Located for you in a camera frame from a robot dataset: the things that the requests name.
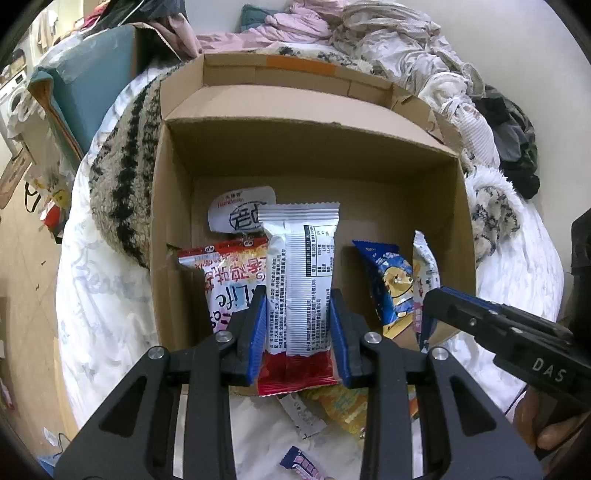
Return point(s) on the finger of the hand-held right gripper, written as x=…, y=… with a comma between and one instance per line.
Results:
x=487, y=304
x=457, y=314

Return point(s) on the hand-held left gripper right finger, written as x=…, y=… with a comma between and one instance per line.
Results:
x=339, y=341

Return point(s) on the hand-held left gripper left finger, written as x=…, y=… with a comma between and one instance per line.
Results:
x=256, y=341

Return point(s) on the slim white snack packet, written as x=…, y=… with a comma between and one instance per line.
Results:
x=425, y=267

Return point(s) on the yellow snack packet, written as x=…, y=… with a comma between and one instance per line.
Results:
x=341, y=406

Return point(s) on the silver and red snack packet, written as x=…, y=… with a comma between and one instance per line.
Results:
x=300, y=286

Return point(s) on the blue cartoon snack packet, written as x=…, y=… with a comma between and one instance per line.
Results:
x=392, y=286

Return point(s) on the small white sachet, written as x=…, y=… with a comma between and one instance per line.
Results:
x=302, y=415

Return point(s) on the navy and pink snack packet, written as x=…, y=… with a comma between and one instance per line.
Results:
x=304, y=464

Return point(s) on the white packet with black print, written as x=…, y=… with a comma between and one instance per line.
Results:
x=240, y=207

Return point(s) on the brown cardboard box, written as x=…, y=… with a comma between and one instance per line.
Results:
x=314, y=157

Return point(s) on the person's right hand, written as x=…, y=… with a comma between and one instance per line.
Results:
x=549, y=434

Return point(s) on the fluffy spotted white blanket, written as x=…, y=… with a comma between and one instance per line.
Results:
x=494, y=207

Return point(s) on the white floral printed duvet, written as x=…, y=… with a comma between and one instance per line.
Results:
x=106, y=314

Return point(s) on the dark camouflage jacket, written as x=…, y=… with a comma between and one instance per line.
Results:
x=512, y=138

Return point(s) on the striped knitted cushion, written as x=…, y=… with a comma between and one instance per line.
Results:
x=124, y=184

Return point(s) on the red box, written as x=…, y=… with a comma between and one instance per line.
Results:
x=53, y=217

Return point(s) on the yellow and white shopping bag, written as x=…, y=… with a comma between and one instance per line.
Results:
x=46, y=189

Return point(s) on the brown floor rug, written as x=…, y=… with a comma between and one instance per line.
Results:
x=14, y=182

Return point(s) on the pink crumpled blanket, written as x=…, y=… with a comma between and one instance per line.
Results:
x=286, y=27

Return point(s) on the dark teal pillow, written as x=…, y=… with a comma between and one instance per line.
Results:
x=254, y=18

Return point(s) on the white washing machine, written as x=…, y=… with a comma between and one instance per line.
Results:
x=14, y=99

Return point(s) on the hanging white towel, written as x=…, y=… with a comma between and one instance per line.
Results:
x=46, y=25

